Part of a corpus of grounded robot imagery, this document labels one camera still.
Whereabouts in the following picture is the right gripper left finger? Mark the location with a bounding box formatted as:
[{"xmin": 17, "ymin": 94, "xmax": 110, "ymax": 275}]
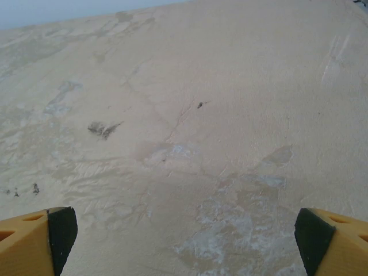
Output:
[{"xmin": 0, "ymin": 206, "xmax": 78, "ymax": 276}]

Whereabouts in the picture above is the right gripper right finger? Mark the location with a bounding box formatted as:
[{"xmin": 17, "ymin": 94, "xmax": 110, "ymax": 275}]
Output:
[{"xmin": 294, "ymin": 207, "xmax": 368, "ymax": 276}]

